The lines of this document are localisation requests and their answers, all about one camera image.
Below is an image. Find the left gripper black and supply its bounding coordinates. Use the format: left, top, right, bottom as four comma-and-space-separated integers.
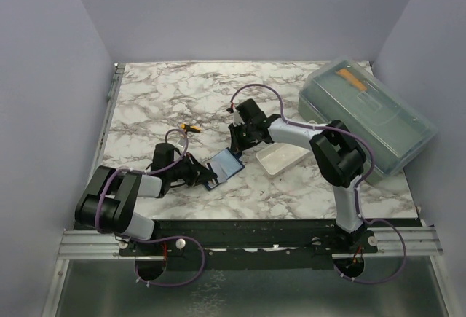
168, 152, 218, 187

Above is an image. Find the blue leather card holder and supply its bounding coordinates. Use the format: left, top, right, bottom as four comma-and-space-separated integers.
203, 148, 245, 191

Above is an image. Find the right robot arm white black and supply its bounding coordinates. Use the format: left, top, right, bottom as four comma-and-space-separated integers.
227, 99, 366, 253

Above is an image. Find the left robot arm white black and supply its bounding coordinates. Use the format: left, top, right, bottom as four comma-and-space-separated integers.
74, 143, 225, 255

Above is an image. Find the white plastic tray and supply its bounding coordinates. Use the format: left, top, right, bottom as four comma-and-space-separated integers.
256, 143, 311, 178

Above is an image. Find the grey lidded storage box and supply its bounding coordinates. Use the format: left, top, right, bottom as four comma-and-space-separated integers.
298, 57, 438, 184

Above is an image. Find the orange item inside box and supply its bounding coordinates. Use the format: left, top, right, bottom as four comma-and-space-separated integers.
336, 68, 367, 92

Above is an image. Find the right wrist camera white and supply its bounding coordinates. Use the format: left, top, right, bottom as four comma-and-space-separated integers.
233, 109, 245, 126

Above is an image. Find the yellow black handled screwdriver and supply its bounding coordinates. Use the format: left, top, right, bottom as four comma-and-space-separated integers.
181, 123, 201, 133

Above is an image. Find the black mounting rail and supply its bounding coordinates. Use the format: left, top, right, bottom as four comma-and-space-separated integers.
119, 218, 379, 270

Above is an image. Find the aluminium extrusion rail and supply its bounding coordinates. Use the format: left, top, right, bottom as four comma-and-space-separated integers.
58, 227, 443, 261

